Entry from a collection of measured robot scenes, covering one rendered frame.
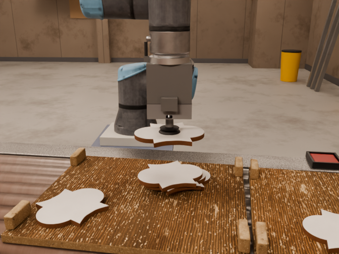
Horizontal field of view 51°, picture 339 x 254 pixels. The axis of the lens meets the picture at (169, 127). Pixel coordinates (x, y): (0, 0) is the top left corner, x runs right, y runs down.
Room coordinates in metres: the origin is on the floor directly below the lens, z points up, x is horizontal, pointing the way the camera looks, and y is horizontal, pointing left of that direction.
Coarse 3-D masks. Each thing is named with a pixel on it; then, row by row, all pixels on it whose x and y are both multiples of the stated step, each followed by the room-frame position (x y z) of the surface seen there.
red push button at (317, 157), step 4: (312, 156) 0.86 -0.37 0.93; (316, 156) 0.86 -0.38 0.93; (320, 156) 0.86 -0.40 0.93; (324, 156) 0.86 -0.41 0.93; (328, 156) 0.86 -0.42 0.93; (332, 156) 0.86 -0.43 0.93; (316, 160) 0.84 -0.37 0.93; (320, 160) 0.84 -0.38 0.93; (324, 160) 0.84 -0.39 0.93; (328, 160) 0.84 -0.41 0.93; (332, 160) 0.84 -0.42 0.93; (336, 160) 0.84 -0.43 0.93
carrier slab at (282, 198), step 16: (272, 176) 0.73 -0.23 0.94; (288, 176) 0.73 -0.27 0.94; (304, 176) 0.73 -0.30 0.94; (320, 176) 0.73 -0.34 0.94; (336, 176) 0.73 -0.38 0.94; (256, 192) 0.66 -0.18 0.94; (272, 192) 0.66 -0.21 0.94; (288, 192) 0.66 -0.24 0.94; (304, 192) 0.66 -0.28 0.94; (320, 192) 0.66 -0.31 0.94; (336, 192) 0.66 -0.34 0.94; (256, 208) 0.59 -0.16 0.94; (272, 208) 0.59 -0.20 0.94; (288, 208) 0.59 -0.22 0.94; (304, 208) 0.59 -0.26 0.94; (320, 208) 0.59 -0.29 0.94; (336, 208) 0.59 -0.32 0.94; (272, 224) 0.54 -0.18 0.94; (288, 224) 0.54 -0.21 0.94; (272, 240) 0.49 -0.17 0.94; (288, 240) 0.49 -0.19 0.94; (304, 240) 0.49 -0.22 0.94
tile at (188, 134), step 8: (144, 128) 0.69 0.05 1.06; (152, 128) 0.69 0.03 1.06; (184, 128) 0.69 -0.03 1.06; (192, 128) 0.69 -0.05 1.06; (200, 128) 0.69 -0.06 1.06; (136, 136) 0.65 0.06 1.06; (144, 136) 0.64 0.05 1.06; (152, 136) 0.64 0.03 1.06; (160, 136) 0.64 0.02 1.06; (168, 136) 0.64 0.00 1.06; (176, 136) 0.64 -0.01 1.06; (184, 136) 0.64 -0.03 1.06; (192, 136) 0.64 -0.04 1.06; (200, 136) 0.65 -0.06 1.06; (160, 144) 0.61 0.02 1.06; (168, 144) 0.62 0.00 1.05; (176, 144) 0.62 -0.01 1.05; (184, 144) 0.62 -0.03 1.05
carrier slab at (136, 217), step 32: (96, 160) 0.82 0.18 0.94; (128, 160) 0.82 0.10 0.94; (160, 160) 0.82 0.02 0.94; (128, 192) 0.66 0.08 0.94; (160, 192) 0.66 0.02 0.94; (192, 192) 0.66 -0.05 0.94; (224, 192) 0.66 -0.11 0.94; (32, 224) 0.54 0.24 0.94; (96, 224) 0.54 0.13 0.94; (128, 224) 0.54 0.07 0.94; (160, 224) 0.54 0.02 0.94; (192, 224) 0.54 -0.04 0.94; (224, 224) 0.54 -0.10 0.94
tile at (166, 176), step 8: (152, 168) 0.71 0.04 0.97; (160, 168) 0.71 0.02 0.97; (168, 168) 0.71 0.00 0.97; (176, 168) 0.71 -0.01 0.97; (184, 168) 0.71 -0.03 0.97; (192, 168) 0.71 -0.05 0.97; (200, 168) 0.71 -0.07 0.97; (144, 176) 0.67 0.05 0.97; (152, 176) 0.67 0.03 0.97; (160, 176) 0.67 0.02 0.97; (168, 176) 0.67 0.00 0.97; (176, 176) 0.67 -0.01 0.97; (184, 176) 0.67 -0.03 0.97; (192, 176) 0.67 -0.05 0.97; (200, 176) 0.67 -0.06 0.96; (144, 184) 0.65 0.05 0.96; (152, 184) 0.64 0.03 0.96; (160, 184) 0.63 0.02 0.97; (168, 184) 0.63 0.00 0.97; (176, 184) 0.64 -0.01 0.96; (184, 184) 0.64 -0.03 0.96; (192, 184) 0.64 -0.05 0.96
